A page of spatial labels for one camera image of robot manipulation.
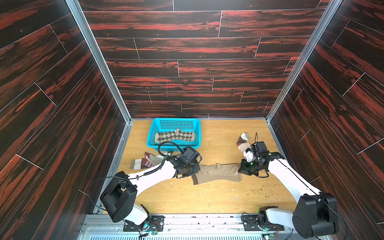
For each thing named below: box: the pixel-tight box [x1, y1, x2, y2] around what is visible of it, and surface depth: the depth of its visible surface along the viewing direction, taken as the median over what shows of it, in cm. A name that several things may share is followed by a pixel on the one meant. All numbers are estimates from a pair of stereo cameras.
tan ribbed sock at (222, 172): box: [191, 163, 243, 185], surface depth 91 cm
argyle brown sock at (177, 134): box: [155, 128, 196, 143], surface depth 110 cm
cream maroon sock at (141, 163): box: [129, 158, 154, 170], surface depth 97 cm
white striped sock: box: [236, 132, 251, 153], surface depth 109 cm
